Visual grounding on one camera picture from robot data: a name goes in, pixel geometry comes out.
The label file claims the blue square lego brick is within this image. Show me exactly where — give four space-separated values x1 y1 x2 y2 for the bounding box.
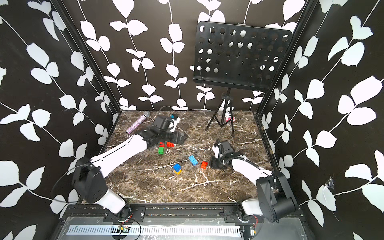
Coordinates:
173 164 181 172

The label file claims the purple glitter microphone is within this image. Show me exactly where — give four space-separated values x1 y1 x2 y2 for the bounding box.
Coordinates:
126 111 151 135

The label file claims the light blue long lego brick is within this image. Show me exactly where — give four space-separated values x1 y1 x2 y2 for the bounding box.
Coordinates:
189 155 198 166

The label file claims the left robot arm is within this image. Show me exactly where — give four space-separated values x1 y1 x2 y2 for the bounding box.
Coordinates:
72 115 188 221

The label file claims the black mounting rail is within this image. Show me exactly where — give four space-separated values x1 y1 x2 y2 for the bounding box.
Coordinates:
64 203 305 224

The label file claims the pink object behind stand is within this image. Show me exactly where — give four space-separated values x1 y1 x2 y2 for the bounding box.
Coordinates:
225 117 236 122

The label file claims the white slotted cable duct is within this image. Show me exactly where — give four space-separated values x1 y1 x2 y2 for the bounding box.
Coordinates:
65 225 241 237

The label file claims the bright green square lego brick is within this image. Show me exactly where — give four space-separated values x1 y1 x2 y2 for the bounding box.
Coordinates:
158 147 164 155

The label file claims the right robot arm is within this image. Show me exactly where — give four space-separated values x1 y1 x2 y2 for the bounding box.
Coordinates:
209 141 299 223

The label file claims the black perforated music stand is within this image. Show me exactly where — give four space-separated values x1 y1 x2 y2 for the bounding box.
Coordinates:
193 21 293 127

